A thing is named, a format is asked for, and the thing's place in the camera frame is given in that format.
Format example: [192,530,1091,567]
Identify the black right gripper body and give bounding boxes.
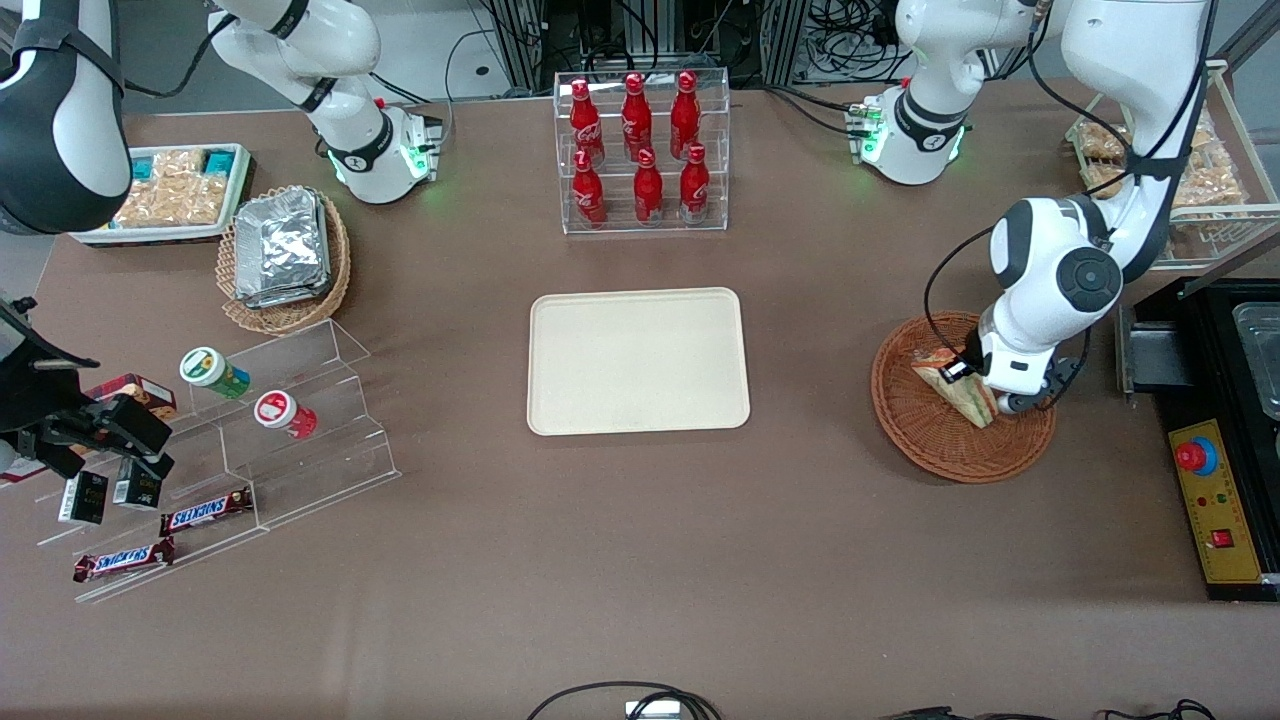
[0,335,96,436]

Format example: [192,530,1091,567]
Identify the triangular sandwich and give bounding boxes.
[912,346,999,429]

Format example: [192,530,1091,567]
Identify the dark brown wicker basket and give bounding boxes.
[870,311,1058,485]

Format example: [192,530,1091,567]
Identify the white rectangular snack tray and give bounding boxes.
[70,143,253,247]

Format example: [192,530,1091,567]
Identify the light tan wicker basket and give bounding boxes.
[216,185,353,336]

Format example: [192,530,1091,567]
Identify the cream plastic tray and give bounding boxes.
[527,287,752,438]

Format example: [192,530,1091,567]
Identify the brown chocolate box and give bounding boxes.
[82,373,178,421]

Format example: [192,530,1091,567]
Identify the small black box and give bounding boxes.
[112,458,164,511]
[57,470,110,526]

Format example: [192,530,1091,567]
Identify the green lid snack cup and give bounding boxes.
[179,346,253,400]

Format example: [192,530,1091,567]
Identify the brown snickers bar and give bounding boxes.
[72,538,177,584]
[160,486,255,538]

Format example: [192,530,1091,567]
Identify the grey metal block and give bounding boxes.
[1115,305,1186,396]

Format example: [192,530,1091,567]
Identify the red lid snack cup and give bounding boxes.
[253,390,319,440]

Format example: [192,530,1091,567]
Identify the clear acrylic step stand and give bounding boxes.
[35,318,403,605]

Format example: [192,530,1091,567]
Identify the pile of beige snack bags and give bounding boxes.
[112,150,229,228]

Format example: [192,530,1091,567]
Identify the silver foil packs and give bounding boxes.
[233,188,333,309]

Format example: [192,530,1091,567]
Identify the black machine yellow control panel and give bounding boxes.
[1115,275,1280,603]

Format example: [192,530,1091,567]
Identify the steel pan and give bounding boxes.
[1232,300,1280,421]

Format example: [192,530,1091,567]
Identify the red cola bottle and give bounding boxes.
[679,143,711,224]
[569,78,607,169]
[621,72,654,163]
[571,148,608,229]
[669,70,702,161]
[633,148,665,227]

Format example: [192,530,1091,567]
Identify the clear acrylic bottle rack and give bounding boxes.
[553,68,731,236]

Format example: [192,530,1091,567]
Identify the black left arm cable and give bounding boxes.
[922,0,1219,411]

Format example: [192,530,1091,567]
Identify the white wire rack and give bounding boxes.
[1065,60,1280,271]

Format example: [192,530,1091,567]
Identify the tangled black cables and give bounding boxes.
[808,0,913,83]

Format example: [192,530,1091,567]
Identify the aluminium frame post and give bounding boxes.
[760,0,811,86]
[490,0,546,91]

